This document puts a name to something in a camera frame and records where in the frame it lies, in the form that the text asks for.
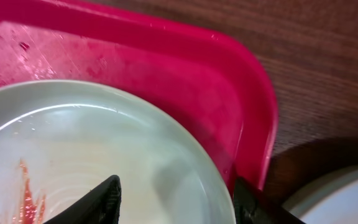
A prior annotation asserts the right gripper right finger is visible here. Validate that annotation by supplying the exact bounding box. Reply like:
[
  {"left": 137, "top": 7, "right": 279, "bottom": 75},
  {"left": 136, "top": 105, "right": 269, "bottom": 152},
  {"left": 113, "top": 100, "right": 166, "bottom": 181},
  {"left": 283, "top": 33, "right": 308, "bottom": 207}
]
[{"left": 233, "top": 177, "right": 305, "bottom": 224}]

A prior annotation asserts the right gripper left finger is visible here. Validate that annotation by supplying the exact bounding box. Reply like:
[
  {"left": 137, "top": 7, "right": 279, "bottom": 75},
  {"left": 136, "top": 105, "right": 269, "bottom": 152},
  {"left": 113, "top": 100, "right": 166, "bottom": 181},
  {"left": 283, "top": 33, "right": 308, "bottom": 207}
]
[{"left": 45, "top": 175, "right": 122, "bottom": 224}]

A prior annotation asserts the light blue plate top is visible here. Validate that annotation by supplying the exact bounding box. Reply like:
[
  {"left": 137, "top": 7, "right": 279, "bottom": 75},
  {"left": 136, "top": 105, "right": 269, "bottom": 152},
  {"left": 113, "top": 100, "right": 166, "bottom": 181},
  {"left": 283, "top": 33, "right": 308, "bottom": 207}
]
[{"left": 0, "top": 80, "right": 236, "bottom": 224}]

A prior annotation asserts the light blue plate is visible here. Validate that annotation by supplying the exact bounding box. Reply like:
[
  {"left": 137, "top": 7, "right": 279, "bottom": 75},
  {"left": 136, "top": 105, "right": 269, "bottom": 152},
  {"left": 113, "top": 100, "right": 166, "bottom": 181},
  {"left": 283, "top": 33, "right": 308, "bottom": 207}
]
[
  {"left": 0, "top": 80, "right": 236, "bottom": 224},
  {"left": 283, "top": 166, "right": 358, "bottom": 224}
]

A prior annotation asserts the light blue plate bottom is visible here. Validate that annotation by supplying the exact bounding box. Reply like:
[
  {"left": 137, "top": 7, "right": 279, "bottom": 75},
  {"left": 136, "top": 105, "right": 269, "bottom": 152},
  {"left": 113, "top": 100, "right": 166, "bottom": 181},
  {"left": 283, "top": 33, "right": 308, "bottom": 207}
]
[{"left": 283, "top": 166, "right": 358, "bottom": 224}]

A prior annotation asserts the red plastic tray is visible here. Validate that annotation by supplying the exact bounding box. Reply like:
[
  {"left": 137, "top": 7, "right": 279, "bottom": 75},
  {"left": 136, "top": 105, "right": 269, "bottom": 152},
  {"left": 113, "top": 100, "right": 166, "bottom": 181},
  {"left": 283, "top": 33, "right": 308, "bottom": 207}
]
[{"left": 0, "top": 0, "right": 278, "bottom": 189}]

